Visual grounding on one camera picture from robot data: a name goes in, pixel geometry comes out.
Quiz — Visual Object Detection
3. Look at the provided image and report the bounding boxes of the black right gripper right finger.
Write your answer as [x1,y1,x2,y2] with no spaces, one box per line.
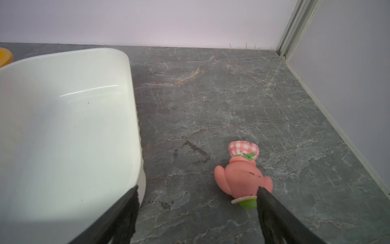
[257,187,324,244]

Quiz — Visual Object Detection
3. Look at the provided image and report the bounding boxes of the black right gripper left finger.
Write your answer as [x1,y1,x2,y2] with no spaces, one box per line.
[70,186,140,244]

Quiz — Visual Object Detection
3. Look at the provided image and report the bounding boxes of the pink toy figure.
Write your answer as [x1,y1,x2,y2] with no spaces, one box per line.
[214,140,273,209]

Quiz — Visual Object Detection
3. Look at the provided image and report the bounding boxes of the white plastic tub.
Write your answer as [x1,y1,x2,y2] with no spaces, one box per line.
[1,48,146,244]

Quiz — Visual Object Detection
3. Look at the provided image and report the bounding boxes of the yellow plastic tub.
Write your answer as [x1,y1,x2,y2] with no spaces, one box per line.
[0,48,14,67]

